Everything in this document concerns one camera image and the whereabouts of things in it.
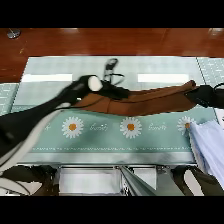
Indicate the silver frame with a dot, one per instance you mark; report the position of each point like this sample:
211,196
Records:
140,183

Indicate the light blue garment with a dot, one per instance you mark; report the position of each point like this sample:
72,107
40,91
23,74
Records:
210,143

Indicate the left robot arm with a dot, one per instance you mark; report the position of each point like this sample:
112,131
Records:
30,120

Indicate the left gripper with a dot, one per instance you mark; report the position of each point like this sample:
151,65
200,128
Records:
114,91

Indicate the brown garment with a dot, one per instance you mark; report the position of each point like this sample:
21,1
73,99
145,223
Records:
150,101

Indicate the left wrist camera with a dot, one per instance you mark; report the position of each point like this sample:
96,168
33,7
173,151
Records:
111,65

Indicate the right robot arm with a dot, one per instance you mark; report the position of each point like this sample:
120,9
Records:
208,96

